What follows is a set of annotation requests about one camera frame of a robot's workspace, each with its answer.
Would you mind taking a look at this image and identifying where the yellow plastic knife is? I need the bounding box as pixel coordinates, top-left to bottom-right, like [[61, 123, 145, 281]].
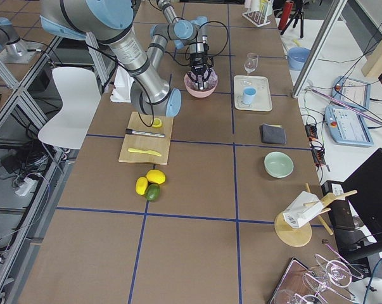
[[127, 148, 162, 157]]

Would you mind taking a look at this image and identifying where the metal ice scoop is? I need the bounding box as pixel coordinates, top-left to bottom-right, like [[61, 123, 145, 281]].
[[196, 75, 209, 91]]

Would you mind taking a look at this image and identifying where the white wire cup rack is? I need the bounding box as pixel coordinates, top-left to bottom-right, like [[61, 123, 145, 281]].
[[242, 0, 273, 27]]

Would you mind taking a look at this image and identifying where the clear wine glass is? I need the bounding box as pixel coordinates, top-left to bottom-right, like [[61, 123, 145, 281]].
[[244, 53, 259, 75]]

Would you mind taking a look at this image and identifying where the black monitor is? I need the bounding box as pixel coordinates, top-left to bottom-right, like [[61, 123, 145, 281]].
[[323, 148, 382, 262]]

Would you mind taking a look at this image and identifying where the pink bowl of ice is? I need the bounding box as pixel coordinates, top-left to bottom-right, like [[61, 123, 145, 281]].
[[184, 69, 219, 98]]

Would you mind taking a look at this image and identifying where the cream serving tray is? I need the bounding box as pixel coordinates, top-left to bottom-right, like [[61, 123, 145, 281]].
[[233, 75, 272, 111]]

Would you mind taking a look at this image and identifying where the far teach pendant tablet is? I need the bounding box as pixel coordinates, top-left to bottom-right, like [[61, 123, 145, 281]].
[[331, 76, 371, 111]]

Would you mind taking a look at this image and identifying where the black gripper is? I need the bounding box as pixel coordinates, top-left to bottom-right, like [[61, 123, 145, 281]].
[[189, 53, 214, 76]]

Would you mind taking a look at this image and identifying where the small blue cup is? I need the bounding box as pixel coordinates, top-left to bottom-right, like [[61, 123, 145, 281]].
[[242, 87, 257, 106]]

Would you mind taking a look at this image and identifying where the wooden cutting board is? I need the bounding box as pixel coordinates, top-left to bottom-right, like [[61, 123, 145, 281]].
[[118, 111, 174, 165]]

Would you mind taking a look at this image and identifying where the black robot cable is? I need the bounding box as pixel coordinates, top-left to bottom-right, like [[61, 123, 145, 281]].
[[165, 20, 230, 67]]

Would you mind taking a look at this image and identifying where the white carton on stand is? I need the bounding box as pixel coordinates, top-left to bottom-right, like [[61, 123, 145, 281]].
[[283, 191, 323, 229]]

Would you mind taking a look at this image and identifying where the teach pendant tablet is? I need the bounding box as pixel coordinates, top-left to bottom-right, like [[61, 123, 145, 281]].
[[331, 76, 371, 111], [324, 106, 374, 147]]

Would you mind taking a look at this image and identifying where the near teach pendant tablet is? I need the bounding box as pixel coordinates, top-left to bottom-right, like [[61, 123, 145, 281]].
[[324, 106, 374, 147]]

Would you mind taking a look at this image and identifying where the yellow lemon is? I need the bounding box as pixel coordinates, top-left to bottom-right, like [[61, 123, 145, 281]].
[[146, 169, 166, 184], [135, 176, 149, 196]]

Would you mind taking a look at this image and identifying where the white power strip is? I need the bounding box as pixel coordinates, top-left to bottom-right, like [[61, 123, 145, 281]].
[[15, 177, 37, 196]]

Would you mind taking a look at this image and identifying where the half lemon slice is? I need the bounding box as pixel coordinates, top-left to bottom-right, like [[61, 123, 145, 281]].
[[151, 118, 163, 129]]

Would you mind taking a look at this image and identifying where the dark tray with glasses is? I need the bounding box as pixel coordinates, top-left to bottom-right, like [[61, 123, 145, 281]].
[[265, 256, 324, 304]]

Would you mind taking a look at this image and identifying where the aluminium frame post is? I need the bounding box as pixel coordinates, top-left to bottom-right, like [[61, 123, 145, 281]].
[[291, 0, 348, 98]]

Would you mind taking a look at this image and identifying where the large blue bowl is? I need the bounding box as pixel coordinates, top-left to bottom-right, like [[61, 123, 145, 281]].
[[287, 47, 310, 71]]

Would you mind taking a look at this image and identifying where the wooden cup tree stand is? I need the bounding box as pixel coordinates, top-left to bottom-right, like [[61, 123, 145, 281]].
[[274, 183, 357, 247]]

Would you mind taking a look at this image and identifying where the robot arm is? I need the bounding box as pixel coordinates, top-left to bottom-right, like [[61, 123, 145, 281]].
[[41, 0, 217, 117]]

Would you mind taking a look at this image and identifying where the steel muddler black tip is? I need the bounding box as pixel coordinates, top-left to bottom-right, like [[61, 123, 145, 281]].
[[125, 128, 165, 138]]

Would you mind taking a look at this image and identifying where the black tripod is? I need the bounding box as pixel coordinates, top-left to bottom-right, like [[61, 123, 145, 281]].
[[280, 1, 304, 38]]

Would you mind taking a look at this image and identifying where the white plastic chair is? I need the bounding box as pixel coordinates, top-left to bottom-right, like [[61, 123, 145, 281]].
[[38, 66, 101, 149]]

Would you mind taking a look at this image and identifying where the mint green bowl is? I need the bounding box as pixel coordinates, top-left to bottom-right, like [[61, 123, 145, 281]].
[[264, 151, 294, 178]]

